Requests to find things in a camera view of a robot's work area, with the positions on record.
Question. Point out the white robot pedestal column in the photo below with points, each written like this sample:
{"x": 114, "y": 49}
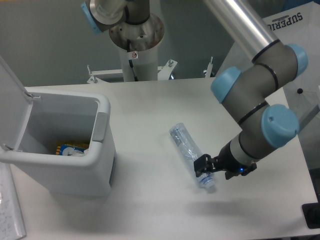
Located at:
{"x": 138, "y": 42}

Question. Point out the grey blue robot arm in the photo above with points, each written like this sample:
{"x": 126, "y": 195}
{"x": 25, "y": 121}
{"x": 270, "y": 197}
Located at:
{"x": 102, "y": 15}

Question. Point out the white superior umbrella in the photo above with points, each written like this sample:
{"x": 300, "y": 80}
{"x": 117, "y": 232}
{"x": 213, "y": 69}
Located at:
{"x": 274, "y": 64}

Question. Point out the clear plastic wrapper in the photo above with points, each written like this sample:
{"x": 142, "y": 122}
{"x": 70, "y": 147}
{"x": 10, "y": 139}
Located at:
{"x": 81, "y": 153}

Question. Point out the white plastic trash can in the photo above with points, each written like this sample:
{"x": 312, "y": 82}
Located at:
{"x": 61, "y": 139}

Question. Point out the white metal base frame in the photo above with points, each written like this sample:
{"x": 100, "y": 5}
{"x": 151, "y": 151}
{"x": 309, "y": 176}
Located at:
{"x": 134, "y": 73}

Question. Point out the blue yellow snack package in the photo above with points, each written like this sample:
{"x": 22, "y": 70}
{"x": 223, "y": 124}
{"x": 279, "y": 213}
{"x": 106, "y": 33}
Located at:
{"x": 68, "y": 149}

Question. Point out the white trash can lid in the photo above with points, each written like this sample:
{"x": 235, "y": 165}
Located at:
{"x": 15, "y": 108}

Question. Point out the clear plastic bottle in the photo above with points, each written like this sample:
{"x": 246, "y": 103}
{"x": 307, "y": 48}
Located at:
{"x": 190, "y": 153}

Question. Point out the black device at edge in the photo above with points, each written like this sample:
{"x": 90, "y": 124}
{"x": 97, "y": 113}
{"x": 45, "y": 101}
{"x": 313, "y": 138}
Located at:
{"x": 311, "y": 212}

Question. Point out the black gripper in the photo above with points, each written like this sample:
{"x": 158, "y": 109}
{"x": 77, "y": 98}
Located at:
{"x": 232, "y": 159}

